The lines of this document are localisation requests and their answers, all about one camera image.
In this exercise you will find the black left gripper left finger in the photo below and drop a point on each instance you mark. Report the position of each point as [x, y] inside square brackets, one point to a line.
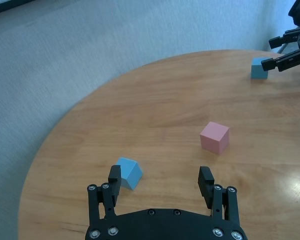
[115, 177]

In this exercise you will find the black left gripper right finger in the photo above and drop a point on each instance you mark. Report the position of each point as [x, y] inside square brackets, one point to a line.
[206, 180]

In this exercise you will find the blue cube block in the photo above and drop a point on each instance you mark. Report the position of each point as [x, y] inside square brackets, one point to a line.
[131, 173]
[256, 71]

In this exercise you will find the pink cube block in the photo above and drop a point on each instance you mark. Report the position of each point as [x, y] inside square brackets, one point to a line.
[213, 137]

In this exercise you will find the black wall trim strip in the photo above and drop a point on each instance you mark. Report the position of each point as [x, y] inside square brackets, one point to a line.
[0, 6]

